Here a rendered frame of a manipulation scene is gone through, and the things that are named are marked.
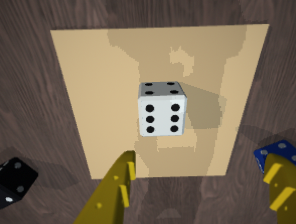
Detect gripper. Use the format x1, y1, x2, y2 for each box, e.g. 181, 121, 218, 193
73, 150, 296, 224

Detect blue die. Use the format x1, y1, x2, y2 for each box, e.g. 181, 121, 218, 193
254, 140, 296, 174

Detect white die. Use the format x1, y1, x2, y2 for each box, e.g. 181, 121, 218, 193
138, 81, 187, 137

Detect tan mat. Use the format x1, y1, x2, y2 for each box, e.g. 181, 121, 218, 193
50, 24, 269, 179

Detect black die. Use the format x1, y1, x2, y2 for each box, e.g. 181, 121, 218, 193
0, 157, 38, 209

